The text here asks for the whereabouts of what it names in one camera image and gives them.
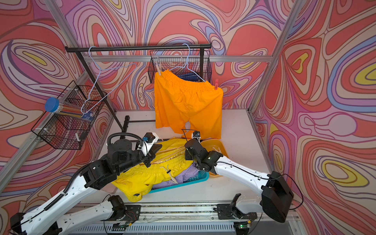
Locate lilac shorts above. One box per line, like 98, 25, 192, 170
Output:
152, 164, 202, 190

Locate yellow shorts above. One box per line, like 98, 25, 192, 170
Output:
112, 139, 193, 203

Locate orange shorts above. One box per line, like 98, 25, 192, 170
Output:
154, 70, 224, 139

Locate light blue wire hanger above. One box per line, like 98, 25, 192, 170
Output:
80, 46, 137, 117

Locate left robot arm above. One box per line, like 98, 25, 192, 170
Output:
9, 132, 162, 235

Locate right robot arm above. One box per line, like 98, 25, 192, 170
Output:
185, 139, 294, 223

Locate yellow plastic tray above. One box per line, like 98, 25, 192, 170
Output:
202, 139, 229, 178

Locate teal plastic basket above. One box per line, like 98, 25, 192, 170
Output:
149, 171, 209, 193

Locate beige clothespin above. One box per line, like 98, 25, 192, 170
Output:
155, 60, 161, 76

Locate blue capped pencil tube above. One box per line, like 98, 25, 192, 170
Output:
45, 98, 95, 121

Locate black clothes rack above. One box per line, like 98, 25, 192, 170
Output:
65, 44, 212, 132

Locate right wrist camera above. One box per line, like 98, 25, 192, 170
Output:
192, 131, 201, 141

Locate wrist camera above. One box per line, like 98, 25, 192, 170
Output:
192, 131, 201, 141
141, 132, 159, 156

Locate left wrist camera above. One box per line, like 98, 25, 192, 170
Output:
141, 132, 159, 156

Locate black wire basket left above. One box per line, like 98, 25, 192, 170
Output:
31, 81, 104, 150

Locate black wire basket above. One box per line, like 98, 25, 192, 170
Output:
148, 50, 212, 84
31, 81, 104, 150

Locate black wire basket back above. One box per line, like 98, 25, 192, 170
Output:
148, 50, 212, 84

